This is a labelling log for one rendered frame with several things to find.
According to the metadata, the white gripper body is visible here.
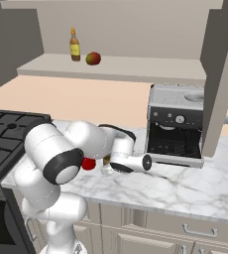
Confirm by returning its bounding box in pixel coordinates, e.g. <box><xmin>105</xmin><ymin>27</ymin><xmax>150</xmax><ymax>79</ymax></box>
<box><xmin>100</xmin><ymin>164</ymin><xmax>116</xmax><ymax>177</ymax></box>

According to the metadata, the red mug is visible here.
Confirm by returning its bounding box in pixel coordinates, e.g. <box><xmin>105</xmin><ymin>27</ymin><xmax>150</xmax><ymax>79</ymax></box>
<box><xmin>81</xmin><ymin>157</ymin><xmax>98</xmax><ymax>172</ymax></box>

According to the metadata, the amber honey bottle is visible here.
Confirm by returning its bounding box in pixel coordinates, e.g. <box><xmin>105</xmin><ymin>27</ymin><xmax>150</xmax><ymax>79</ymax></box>
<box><xmin>68</xmin><ymin>27</ymin><xmax>82</xmax><ymax>63</ymax></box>

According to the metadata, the beige cabinet door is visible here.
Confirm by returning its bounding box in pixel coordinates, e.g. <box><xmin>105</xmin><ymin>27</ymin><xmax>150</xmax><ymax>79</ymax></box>
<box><xmin>199</xmin><ymin>0</ymin><xmax>228</xmax><ymax>159</ymax></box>
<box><xmin>0</xmin><ymin>0</ymin><xmax>45</xmax><ymax>95</ymax></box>

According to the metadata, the beige cupboard door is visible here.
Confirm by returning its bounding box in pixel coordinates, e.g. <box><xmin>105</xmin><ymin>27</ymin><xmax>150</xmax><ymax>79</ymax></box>
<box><xmin>100</xmin><ymin>224</ymin><xmax>193</xmax><ymax>254</ymax></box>
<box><xmin>190</xmin><ymin>241</ymin><xmax>228</xmax><ymax>254</ymax></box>
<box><xmin>73</xmin><ymin>220</ymin><xmax>103</xmax><ymax>254</ymax></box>

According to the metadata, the beige drawer front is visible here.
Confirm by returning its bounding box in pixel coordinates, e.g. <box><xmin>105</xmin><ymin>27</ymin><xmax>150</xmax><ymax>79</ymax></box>
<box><xmin>145</xmin><ymin>210</ymin><xmax>228</xmax><ymax>247</ymax></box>

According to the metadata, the silver espresso machine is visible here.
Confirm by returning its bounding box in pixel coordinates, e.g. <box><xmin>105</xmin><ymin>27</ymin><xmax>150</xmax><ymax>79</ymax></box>
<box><xmin>144</xmin><ymin>83</ymin><xmax>206</xmax><ymax>170</ymax></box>

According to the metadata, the black gas hob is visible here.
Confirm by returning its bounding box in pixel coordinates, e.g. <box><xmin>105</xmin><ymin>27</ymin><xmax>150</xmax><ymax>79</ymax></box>
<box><xmin>0</xmin><ymin>108</ymin><xmax>54</xmax><ymax>184</ymax></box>

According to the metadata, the red green mango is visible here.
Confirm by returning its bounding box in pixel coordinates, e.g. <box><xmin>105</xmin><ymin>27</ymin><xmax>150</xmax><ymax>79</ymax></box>
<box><xmin>85</xmin><ymin>51</ymin><xmax>102</xmax><ymax>66</ymax></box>

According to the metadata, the black oven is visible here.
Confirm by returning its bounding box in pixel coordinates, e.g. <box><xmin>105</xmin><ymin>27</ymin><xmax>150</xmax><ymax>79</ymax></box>
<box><xmin>0</xmin><ymin>180</ymin><xmax>39</xmax><ymax>254</ymax></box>

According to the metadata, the beige open wall cabinet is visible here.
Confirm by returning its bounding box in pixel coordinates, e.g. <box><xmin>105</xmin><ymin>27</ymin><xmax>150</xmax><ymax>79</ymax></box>
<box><xmin>0</xmin><ymin>0</ymin><xmax>228</xmax><ymax>87</ymax></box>

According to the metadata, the grey drawer handle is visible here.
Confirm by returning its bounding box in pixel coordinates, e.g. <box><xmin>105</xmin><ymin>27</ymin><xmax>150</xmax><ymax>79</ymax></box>
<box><xmin>181</xmin><ymin>222</ymin><xmax>219</xmax><ymax>239</ymax></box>

